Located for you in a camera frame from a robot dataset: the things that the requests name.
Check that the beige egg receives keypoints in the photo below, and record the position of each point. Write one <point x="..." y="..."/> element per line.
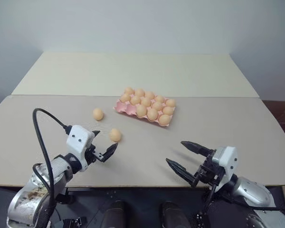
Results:
<point x="125" y="97"/>
<point x="146" y="102"/>
<point x="149" y="95"/>
<point x="135" y="100"/>
<point x="159" y="98"/>
<point x="129" y="90"/>
<point x="157" y="106"/>
<point x="164" y="119"/>
<point x="170" y="102"/>
<point x="115" y="135"/>
<point x="98" y="114"/>
<point x="152" y="114"/>
<point x="139" y="92"/>
<point x="141" y="110"/>
<point x="168" y="110"/>

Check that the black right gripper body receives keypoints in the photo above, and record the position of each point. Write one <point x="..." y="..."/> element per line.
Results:
<point x="209" y="172"/>

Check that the dark rounded shape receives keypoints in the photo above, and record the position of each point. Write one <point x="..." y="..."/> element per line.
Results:
<point x="114" y="215"/>
<point x="173" y="215"/>

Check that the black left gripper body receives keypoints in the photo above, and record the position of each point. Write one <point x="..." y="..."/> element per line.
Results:
<point x="92" y="155"/>

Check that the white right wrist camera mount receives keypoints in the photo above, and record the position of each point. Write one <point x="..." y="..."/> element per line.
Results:
<point x="228" y="159"/>

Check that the pink egg tray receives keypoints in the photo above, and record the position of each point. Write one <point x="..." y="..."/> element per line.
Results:
<point x="123" y="107"/>

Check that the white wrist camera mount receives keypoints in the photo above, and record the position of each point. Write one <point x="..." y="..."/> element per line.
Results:
<point x="78" y="140"/>
<point x="228" y="159"/>

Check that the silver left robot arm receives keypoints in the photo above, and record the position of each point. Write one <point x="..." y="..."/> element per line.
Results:
<point x="23" y="202"/>

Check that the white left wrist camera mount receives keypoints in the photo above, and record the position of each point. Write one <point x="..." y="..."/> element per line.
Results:
<point x="78" y="140"/>

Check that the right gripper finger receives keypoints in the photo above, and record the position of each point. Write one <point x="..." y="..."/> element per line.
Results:
<point x="180" y="169"/>
<point x="197" y="148"/>

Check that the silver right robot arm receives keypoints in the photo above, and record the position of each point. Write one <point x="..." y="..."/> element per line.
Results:
<point x="254" y="192"/>

